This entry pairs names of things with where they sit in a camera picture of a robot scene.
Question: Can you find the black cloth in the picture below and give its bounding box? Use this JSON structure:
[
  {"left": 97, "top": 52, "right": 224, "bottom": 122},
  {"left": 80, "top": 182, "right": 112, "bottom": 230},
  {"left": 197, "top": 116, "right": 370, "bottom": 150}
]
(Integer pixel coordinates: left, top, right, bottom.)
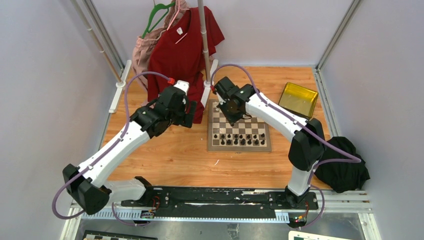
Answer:
[{"left": 315, "top": 136, "right": 371, "bottom": 193}]

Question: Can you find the black mounting rail base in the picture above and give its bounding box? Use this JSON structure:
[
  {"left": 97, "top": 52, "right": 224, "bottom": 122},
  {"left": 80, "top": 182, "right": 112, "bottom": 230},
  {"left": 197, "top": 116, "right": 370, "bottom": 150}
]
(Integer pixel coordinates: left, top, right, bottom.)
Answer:
[{"left": 120, "top": 186, "right": 319, "bottom": 220}]

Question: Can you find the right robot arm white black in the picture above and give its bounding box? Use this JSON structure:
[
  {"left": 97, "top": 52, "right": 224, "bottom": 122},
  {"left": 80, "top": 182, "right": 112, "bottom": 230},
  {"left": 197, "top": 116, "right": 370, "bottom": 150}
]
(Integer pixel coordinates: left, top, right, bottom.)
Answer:
[{"left": 213, "top": 77, "right": 326, "bottom": 209}]

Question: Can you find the gold metal tray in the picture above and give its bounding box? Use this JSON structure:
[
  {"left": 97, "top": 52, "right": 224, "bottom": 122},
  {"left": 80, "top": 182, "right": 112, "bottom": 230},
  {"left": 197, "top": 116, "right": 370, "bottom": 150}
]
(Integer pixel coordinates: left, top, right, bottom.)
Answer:
[{"left": 278, "top": 82, "right": 319, "bottom": 120}]

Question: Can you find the red t-shirt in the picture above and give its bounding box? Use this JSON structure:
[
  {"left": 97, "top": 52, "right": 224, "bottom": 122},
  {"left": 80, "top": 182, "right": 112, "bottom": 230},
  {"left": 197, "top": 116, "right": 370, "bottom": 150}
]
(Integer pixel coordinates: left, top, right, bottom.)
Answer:
[{"left": 147, "top": 6, "right": 225, "bottom": 124}]

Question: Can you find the pink garment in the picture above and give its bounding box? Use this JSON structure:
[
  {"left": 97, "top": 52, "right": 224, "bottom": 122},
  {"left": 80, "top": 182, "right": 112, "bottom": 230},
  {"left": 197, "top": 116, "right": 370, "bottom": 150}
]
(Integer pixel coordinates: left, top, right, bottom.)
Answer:
[{"left": 131, "top": 0, "right": 189, "bottom": 106}]

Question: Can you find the green clothes hanger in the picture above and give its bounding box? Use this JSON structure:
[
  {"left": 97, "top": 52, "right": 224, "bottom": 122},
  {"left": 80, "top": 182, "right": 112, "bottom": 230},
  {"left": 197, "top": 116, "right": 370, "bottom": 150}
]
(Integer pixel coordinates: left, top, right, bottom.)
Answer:
[{"left": 141, "top": 1, "right": 176, "bottom": 39}]

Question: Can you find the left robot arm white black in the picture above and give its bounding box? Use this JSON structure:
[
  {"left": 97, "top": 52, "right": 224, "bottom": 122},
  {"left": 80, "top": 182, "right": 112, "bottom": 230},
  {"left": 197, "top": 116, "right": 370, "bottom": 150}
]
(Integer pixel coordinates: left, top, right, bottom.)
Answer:
[{"left": 62, "top": 80, "right": 197, "bottom": 215}]

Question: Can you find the wooden chess board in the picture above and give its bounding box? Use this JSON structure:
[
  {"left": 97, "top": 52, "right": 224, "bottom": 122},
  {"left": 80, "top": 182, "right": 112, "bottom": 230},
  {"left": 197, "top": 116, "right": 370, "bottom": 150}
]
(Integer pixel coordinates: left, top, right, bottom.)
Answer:
[{"left": 207, "top": 99, "right": 272, "bottom": 153}]

